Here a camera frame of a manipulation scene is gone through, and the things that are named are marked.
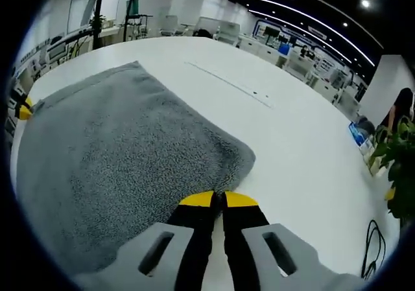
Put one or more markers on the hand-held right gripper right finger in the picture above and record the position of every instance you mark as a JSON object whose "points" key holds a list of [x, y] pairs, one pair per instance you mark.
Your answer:
{"points": [[246, 239]]}

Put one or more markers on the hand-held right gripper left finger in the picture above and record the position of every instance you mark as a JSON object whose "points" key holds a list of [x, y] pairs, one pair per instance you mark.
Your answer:
{"points": [[194, 239]]}

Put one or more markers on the grey towel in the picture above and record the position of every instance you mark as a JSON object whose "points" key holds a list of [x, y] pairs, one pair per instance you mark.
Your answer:
{"points": [[113, 142]]}

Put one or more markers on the blue rectangular object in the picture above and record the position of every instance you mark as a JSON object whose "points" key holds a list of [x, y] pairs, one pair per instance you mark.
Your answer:
{"points": [[284, 49]]}

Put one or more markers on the white table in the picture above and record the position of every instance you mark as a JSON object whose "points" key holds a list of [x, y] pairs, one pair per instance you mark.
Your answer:
{"points": [[291, 142]]}

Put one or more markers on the black tripod stand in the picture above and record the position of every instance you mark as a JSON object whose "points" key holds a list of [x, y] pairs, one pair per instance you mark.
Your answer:
{"points": [[97, 18]]}

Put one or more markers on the small yellow object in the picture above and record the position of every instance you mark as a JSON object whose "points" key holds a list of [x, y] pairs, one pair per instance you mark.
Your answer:
{"points": [[390, 194]]}

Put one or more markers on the blue tissue packet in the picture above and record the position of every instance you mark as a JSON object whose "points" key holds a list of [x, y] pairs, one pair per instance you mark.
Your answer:
{"points": [[358, 137]]}

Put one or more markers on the potted green plant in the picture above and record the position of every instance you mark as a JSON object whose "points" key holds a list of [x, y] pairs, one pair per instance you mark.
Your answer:
{"points": [[400, 161]]}

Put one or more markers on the black bag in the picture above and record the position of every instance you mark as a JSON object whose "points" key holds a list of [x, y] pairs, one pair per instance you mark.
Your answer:
{"points": [[203, 33]]}

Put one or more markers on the green frame stand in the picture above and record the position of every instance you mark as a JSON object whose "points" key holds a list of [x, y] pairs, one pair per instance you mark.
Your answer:
{"points": [[136, 22]]}

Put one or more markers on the black wall screen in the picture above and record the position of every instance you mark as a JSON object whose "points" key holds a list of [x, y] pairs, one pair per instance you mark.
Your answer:
{"points": [[271, 30]]}

